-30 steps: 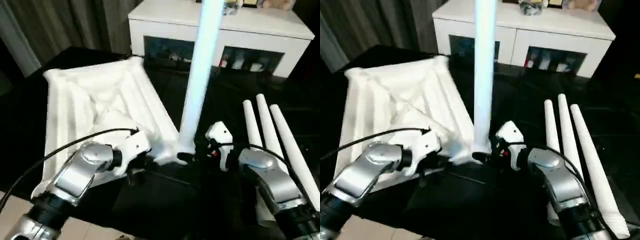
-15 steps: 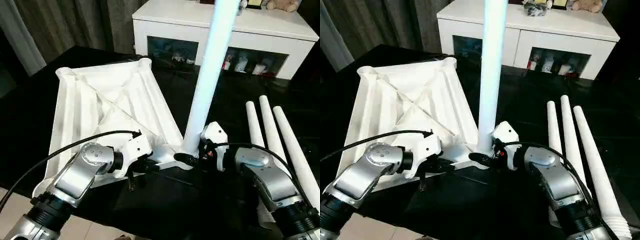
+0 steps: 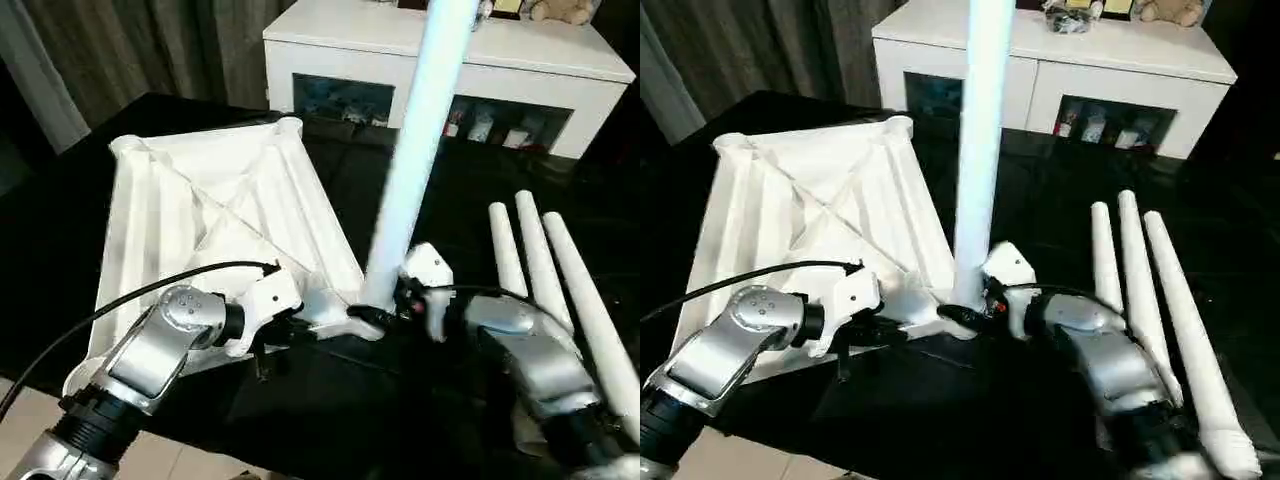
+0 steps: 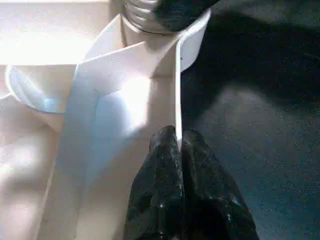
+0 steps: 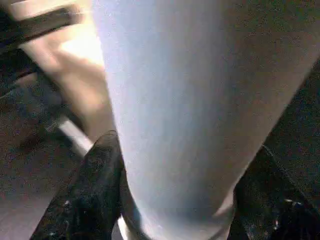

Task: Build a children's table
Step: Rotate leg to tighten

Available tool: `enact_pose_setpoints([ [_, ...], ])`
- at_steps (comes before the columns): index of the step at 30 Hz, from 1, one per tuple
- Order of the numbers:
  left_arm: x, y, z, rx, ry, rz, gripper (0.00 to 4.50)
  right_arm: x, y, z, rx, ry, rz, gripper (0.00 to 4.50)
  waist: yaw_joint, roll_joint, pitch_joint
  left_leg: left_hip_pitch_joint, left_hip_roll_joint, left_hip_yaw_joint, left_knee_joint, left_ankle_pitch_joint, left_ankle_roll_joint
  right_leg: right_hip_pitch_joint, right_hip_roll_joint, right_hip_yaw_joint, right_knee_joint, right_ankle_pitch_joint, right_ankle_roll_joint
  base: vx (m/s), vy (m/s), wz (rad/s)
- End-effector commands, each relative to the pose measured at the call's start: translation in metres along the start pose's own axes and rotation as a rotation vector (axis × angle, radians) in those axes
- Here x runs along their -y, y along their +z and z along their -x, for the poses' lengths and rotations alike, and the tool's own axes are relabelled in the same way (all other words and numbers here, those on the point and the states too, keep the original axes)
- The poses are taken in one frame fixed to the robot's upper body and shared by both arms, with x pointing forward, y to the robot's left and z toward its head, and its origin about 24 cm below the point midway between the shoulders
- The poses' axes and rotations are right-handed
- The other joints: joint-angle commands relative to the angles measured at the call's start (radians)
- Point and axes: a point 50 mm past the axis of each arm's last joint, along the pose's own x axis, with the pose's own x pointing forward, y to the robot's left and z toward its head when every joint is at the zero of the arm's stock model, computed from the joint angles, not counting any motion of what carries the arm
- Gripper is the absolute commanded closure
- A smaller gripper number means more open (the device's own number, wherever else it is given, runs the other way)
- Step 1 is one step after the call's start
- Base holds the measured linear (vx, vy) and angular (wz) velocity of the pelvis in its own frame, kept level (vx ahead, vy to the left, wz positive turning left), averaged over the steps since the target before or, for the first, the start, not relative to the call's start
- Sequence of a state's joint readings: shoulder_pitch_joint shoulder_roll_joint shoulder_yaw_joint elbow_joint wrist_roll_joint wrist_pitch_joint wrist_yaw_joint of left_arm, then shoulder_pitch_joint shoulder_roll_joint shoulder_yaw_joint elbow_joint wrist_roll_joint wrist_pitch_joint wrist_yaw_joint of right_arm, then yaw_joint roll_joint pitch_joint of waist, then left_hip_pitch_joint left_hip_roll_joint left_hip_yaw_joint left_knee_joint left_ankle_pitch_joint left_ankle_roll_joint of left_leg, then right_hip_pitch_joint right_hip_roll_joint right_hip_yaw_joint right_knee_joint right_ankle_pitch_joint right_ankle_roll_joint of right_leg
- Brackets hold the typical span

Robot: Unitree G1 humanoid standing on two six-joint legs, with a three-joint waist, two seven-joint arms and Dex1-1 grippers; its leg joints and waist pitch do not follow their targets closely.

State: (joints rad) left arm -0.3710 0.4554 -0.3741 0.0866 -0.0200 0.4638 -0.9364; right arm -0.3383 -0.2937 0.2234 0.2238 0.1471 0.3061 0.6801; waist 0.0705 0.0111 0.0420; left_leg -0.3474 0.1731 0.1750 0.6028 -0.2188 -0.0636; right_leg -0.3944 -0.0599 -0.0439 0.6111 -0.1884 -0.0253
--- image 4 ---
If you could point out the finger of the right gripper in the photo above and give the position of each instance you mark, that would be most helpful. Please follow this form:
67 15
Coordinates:
180 15

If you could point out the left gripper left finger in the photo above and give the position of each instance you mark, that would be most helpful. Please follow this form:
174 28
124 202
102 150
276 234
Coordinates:
155 195

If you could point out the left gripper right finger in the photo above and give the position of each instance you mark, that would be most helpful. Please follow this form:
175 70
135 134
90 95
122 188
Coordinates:
215 200

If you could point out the white plastic table leg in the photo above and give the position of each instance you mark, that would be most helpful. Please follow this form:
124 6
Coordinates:
140 15

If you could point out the white plastic table top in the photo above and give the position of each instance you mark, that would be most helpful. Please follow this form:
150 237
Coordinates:
87 125

